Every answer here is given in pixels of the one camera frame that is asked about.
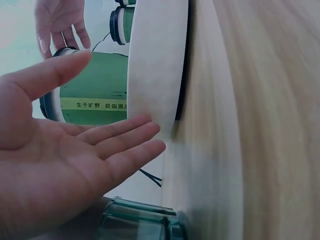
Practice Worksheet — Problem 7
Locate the person's right hand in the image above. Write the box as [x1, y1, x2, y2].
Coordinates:
[34, 0, 92, 61]

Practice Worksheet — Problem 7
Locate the person's left hand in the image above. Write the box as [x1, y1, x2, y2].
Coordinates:
[0, 50, 167, 240]

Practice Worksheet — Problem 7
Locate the small green paper cup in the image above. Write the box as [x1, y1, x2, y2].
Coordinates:
[109, 5, 137, 46]

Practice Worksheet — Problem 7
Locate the large green paper cup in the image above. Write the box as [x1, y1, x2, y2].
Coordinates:
[39, 46, 130, 126]

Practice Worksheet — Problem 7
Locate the teal transparent plastic container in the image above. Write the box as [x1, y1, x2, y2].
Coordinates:
[99, 196, 187, 240]

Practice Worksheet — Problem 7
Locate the white round tray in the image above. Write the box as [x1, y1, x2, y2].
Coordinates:
[126, 0, 191, 140]

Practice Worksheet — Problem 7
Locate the black cable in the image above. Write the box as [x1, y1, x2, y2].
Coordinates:
[91, 31, 112, 52]
[138, 168, 163, 188]

